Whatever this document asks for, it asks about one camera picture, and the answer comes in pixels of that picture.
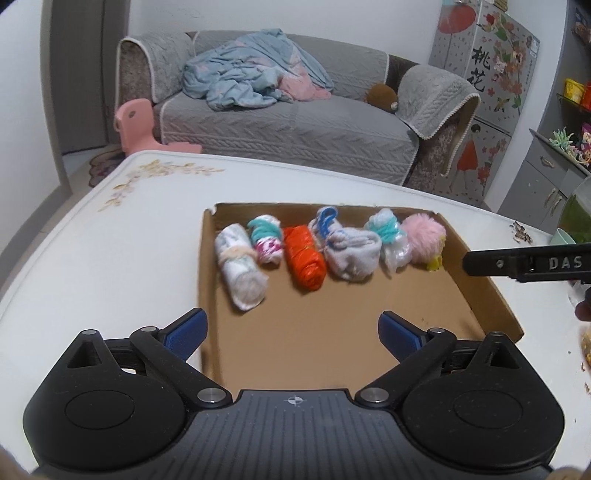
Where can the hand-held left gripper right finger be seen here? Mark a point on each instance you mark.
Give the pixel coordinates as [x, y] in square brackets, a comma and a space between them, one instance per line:
[399, 334]

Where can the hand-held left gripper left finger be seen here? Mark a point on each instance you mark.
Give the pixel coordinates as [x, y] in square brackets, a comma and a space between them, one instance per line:
[187, 332]

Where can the grey quilted armrest cover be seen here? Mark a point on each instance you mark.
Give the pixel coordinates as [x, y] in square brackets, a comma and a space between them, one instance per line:
[434, 97]
[157, 64]

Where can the green cup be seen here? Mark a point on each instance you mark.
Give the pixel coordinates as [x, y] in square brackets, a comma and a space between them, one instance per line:
[561, 237]

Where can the green succulent plant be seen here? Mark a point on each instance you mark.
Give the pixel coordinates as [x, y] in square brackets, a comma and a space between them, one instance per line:
[561, 137]

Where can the orange sock roll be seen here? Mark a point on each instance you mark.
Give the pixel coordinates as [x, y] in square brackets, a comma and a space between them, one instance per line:
[302, 258]

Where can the fridge with floral stickers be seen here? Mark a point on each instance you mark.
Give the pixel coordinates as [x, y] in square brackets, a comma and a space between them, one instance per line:
[498, 69]

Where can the grey quilted sofa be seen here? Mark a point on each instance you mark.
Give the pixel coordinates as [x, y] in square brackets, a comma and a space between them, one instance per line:
[300, 129]

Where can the shallow cardboard box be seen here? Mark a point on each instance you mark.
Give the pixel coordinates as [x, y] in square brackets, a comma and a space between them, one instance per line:
[346, 314]

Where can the patterned floor rug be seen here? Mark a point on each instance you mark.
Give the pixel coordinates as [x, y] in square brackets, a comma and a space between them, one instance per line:
[106, 168]

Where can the pink fluffy ball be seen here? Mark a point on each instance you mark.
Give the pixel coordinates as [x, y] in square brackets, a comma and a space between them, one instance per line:
[422, 237]

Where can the grey door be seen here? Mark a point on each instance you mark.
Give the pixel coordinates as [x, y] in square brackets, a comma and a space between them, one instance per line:
[83, 69]

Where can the glass fish tank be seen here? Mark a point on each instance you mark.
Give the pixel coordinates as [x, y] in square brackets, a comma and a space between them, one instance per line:
[579, 212]

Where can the brown plush toy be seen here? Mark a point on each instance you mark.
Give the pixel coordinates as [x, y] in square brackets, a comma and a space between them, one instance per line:
[381, 94]

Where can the pink plastic chair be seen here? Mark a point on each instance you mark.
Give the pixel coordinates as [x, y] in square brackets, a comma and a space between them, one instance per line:
[134, 122]

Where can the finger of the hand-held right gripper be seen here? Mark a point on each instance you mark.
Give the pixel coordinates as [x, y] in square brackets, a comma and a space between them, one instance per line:
[508, 264]
[584, 308]

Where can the pile of seed shells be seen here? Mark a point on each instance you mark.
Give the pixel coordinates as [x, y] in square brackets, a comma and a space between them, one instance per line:
[521, 232]

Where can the yellow tub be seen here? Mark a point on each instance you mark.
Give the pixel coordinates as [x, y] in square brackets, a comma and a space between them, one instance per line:
[574, 88]

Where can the pink patterned sock teal band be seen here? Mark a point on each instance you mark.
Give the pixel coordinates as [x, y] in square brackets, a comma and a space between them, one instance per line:
[268, 247]

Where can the plastic bundle teal band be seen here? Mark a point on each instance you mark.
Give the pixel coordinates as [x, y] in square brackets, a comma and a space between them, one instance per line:
[388, 230]

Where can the grey cabinet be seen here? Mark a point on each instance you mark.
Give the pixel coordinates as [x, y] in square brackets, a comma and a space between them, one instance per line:
[531, 184]

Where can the white sock roll beige band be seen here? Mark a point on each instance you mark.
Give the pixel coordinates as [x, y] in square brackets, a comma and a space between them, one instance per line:
[240, 272]

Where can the blue pink blanket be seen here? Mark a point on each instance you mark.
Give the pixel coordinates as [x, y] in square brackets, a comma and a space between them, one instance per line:
[240, 74]

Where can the grey sock roll blue band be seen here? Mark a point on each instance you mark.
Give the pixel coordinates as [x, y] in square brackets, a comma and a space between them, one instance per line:
[351, 254]

